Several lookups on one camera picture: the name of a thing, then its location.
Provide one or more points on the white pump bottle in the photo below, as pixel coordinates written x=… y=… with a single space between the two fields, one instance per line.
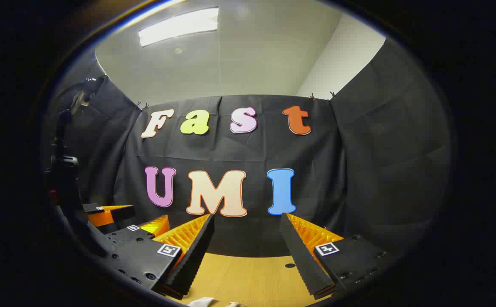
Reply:
x=233 y=304

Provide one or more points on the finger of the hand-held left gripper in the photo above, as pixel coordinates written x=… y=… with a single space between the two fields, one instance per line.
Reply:
x=120 y=212
x=124 y=234

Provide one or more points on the ceiling light panel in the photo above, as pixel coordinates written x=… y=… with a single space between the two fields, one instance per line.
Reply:
x=177 y=26

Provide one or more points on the black backdrop cloth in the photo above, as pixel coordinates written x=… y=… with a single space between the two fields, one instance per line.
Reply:
x=359 y=170

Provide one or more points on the white squeeze tube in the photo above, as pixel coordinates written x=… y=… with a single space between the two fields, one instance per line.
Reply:
x=201 y=302

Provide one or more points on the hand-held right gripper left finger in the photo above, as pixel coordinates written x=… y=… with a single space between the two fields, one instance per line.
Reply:
x=192 y=256

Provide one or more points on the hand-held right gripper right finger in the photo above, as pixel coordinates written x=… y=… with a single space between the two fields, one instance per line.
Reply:
x=301 y=256

